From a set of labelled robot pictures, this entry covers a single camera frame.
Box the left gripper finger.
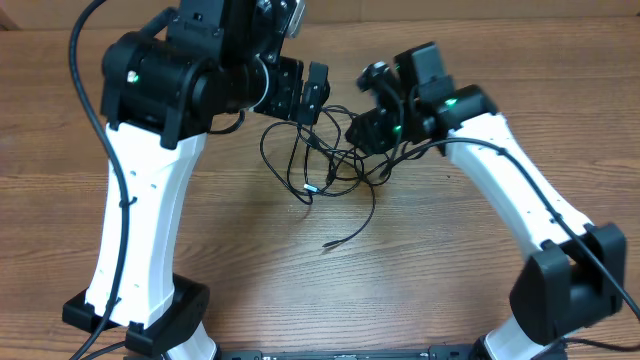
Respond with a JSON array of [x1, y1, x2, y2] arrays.
[[302, 62, 330, 108], [294, 102, 322, 125]]

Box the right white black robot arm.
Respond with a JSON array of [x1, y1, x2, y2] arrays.
[[346, 42, 630, 359]]

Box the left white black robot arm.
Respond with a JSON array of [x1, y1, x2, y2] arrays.
[[62, 0, 330, 359]]

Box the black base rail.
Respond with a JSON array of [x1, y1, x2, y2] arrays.
[[216, 344, 490, 360]]

